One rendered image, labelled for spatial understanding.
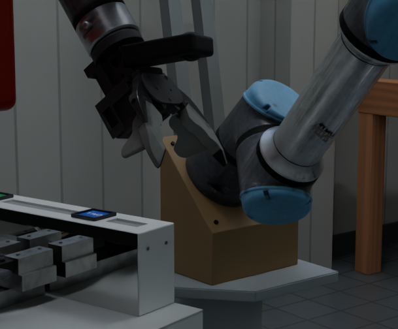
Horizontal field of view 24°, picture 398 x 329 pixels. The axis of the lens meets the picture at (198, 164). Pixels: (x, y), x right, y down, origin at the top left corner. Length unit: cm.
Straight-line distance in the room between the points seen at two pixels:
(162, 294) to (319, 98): 43
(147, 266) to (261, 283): 27
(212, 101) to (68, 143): 62
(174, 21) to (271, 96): 212
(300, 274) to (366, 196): 289
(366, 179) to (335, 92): 326
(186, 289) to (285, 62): 277
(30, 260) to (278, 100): 50
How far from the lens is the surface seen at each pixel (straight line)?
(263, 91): 165
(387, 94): 453
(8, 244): 170
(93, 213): 166
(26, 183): 388
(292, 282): 176
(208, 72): 383
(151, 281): 158
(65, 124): 394
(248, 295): 171
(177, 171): 176
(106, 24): 123
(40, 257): 164
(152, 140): 112
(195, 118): 123
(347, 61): 139
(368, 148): 464
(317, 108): 145
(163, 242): 158
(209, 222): 172
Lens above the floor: 133
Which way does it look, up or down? 10 degrees down
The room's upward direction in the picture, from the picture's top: straight up
